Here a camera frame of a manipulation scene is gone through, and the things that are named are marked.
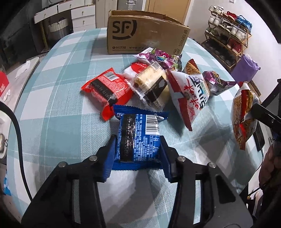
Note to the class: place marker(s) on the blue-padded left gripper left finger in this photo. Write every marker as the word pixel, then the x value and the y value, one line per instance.
pixel 69 197

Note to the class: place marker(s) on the red snack packet black stripe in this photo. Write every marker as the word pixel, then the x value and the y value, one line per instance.
pixel 110 89

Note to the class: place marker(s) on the grey side cabinet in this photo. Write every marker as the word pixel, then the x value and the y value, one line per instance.
pixel 18 79

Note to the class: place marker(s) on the purple candy bag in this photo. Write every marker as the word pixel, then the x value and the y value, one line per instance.
pixel 167 61

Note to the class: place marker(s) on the red chips bag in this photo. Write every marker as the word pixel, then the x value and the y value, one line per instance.
pixel 244 125

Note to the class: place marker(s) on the woven laundry basket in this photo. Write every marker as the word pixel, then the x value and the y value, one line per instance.
pixel 59 30

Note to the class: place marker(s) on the small purple snack packet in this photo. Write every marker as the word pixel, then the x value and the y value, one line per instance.
pixel 216 84

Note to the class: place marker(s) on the person right hand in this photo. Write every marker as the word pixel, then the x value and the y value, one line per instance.
pixel 271 161

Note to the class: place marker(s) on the wooden shoe rack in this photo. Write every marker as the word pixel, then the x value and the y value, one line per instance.
pixel 227 36

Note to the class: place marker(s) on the blue snack packet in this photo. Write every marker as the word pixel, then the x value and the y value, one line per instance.
pixel 138 138

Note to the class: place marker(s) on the clear cake box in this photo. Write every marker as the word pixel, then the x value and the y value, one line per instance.
pixel 151 86

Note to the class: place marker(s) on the purple plastic bag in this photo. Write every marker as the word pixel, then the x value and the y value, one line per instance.
pixel 245 69

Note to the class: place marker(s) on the white red Korean snack bag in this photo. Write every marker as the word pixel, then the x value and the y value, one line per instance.
pixel 189 92

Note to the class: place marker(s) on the white drawer desk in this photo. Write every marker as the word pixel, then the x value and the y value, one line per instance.
pixel 80 15

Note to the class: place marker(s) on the teal plaid tablecloth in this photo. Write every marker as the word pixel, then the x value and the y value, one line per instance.
pixel 59 123

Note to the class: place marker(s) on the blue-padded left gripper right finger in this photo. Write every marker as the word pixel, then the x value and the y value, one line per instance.
pixel 221 205

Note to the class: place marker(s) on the red white balloon glue packet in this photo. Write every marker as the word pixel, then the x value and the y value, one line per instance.
pixel 134 69

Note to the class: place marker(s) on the wooden door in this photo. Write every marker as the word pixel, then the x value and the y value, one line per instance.
pixel 176 9

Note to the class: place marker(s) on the red gift bag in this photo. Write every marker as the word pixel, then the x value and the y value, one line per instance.
pixel 4 82

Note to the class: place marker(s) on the brown SF cardboard box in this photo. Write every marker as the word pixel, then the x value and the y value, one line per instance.
pixel 131 32

